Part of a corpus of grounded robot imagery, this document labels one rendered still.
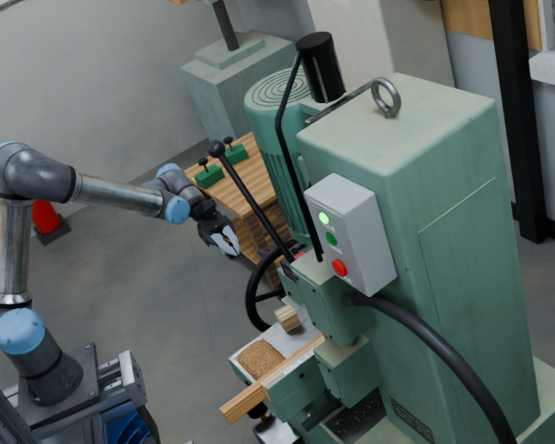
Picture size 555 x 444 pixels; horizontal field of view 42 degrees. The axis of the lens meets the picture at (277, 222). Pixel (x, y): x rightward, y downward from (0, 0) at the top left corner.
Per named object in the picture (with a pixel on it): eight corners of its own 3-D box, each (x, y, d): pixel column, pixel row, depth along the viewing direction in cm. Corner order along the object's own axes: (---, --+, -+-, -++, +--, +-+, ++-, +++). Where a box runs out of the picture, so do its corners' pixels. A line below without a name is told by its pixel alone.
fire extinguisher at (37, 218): (62, 218, 441) (14, 136, 408) (71, 230, 426) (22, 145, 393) (36, 233, 436) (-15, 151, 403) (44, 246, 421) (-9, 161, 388)
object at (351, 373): (361, 364, 146) (347, 322, 139) (384, 381, 140) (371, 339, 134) (326, 392, 143) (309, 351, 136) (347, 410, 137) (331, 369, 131)
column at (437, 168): (462, 359, 159) (397, 68, 120) (545, 415, 142) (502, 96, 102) (388, 421, 152) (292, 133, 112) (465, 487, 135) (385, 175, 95)
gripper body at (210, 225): (230, 235, 211) (206, 207, 215) (229, 220, 203) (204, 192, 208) (209, 249, 208) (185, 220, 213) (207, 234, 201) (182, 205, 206)
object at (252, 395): (425, 269, 171) (423, 256, 169) (432, 272, 170) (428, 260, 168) (225, 420, 153) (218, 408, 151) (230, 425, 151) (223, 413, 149)
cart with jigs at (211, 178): (321, 193, 378) (287, 85, 342) (392, 233, 333) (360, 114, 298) (218, 259, 358) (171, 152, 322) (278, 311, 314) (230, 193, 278)
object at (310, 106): (344, 114, 127) (320, 25, 118) (373, 125, 121) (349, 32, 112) (309, 136, 125) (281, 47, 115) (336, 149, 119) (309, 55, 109)
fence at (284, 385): (470, 251, 172) (467, 233, 169) (475, 254, 171) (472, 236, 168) (271, 403, 153) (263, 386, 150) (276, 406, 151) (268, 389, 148)
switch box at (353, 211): (358, 252, 117) (333, 171, 108) (398, 277, 109) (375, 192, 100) (329, 272, 115) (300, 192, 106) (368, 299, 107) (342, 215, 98)
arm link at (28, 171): (29, 154, 164) (198, 195, 197) (12, 144, 172) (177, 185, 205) (16, 203, 165) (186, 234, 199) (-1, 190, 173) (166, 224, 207)
